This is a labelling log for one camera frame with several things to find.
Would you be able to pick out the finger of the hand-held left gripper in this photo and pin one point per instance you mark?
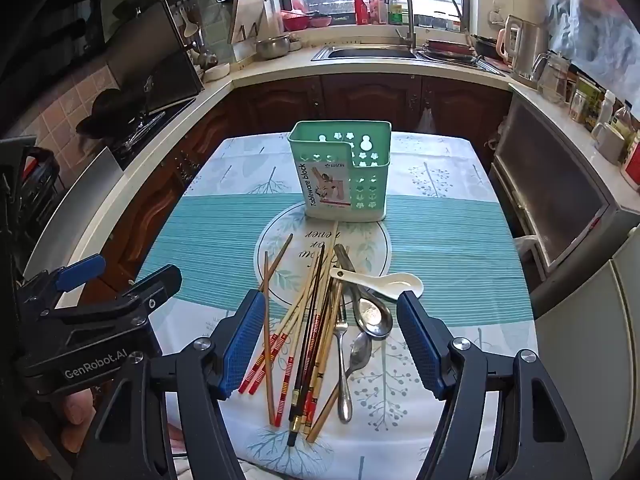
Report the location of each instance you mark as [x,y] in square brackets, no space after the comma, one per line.
[80,269]
[140,295]

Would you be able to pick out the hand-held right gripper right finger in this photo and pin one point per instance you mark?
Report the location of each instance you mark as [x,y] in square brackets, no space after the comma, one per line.
[420,345]

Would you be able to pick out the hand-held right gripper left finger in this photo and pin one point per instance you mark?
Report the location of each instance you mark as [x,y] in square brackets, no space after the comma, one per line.
[245,342]

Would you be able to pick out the group of assorted chopsticks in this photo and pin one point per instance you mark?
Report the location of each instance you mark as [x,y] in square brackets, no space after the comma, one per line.
[315,340]

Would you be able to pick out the green plastic utensil holder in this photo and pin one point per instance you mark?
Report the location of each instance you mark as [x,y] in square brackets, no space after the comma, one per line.
[325,160]

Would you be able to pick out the person's left hand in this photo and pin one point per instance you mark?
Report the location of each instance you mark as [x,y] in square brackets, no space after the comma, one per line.
[77,415]

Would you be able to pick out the large metal spoon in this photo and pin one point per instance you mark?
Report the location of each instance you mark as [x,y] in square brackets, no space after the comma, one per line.
[372,317]

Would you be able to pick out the small metal spoon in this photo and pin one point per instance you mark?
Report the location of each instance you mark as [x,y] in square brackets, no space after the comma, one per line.
[361,350]

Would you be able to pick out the white ceramic spoon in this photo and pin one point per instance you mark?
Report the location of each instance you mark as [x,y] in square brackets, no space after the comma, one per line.
[400,285]

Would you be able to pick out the teal patterned tablecloth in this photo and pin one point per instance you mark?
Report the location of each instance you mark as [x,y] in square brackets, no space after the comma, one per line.
[210,240]

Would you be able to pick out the gas stove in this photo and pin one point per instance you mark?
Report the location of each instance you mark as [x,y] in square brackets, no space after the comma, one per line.
[150,132]

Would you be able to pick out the black wok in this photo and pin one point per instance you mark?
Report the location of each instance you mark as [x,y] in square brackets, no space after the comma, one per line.
[110,110]

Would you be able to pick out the grey fridge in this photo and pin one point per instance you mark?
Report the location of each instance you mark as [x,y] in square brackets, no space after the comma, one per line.
[590,360]

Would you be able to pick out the black range hood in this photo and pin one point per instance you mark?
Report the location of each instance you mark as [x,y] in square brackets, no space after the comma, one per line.
[150,60]

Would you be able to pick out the white plastic bag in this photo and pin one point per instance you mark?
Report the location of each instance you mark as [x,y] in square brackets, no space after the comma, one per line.
[426,121]

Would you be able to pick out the small white bowl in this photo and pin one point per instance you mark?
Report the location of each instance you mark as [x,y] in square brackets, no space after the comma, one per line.
[216,71]

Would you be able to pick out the hanging spatula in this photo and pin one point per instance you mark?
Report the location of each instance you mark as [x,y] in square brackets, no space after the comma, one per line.
[189,22]

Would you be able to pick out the white mug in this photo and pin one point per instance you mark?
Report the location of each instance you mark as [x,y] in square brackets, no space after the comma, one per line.
[607,142]

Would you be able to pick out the white jar red label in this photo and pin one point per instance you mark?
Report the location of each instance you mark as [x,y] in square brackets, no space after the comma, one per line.
[631,162]

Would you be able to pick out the steel pot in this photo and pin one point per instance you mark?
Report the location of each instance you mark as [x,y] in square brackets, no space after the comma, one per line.
[272,47]

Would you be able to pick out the glass jar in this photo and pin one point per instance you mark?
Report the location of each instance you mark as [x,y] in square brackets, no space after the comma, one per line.
[578,107]

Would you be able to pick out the steel drainboard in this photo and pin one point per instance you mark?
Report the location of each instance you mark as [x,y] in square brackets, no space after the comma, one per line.
[480,64]

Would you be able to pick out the steel sink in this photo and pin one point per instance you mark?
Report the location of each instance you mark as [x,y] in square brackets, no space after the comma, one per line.
[365,52]

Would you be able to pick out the glass pitcher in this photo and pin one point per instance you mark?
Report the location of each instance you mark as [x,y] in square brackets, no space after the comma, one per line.
[552,77]

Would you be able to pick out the red pan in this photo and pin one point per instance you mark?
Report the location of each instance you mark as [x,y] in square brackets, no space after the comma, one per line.
[447,47]

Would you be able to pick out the wooden cutting board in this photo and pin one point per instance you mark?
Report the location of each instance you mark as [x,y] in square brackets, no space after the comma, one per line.
[245,15]

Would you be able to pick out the clear bottle white cap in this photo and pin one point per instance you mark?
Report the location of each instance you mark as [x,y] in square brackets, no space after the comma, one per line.
[606,107]

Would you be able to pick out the oil bottle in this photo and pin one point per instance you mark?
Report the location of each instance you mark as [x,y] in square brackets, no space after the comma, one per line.
[622,117]

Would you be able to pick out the black pot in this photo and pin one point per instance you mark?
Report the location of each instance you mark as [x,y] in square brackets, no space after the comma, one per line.
[485,46]

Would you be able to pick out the steel electric kettle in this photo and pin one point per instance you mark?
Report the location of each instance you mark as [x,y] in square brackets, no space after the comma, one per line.
[525,45]

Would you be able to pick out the steel faucet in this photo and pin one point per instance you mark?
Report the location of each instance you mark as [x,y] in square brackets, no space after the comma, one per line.
[411,20]

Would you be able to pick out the small red bowl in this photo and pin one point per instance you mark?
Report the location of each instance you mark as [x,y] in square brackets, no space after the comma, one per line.
[320,21]

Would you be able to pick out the green bottle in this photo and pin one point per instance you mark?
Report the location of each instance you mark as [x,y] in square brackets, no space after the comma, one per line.
[395,15]

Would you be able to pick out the pink bottle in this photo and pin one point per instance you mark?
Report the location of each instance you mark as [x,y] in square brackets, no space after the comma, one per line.
[376,10]

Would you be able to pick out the red spray bottle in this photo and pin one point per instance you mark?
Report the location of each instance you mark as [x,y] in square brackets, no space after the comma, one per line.
[361,7]

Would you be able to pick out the clear plastic sheet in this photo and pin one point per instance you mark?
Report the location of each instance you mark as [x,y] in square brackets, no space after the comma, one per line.
[590,10]

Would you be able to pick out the wall socket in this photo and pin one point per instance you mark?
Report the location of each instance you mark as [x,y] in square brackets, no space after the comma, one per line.
[495,16]

